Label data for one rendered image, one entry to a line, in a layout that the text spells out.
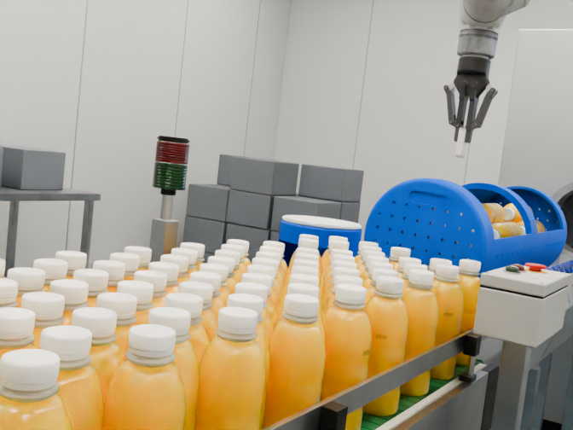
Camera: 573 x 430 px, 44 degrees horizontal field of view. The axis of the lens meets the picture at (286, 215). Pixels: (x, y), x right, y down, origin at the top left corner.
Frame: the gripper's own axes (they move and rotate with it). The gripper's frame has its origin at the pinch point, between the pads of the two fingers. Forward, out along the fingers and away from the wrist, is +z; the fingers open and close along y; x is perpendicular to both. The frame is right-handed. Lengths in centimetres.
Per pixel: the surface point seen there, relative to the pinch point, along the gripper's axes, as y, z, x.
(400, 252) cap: -4.1, 25.0, 37.5
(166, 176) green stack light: 33, 16, 65
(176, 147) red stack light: 32, 11, 64
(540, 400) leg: 6, 104, -179
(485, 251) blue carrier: -15.0, 23.2, 18.4
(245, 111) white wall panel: 365, -37, -403
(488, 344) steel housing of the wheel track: -14.2, 45.8, 1.9
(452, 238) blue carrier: -7.7, 21.7, 19.1
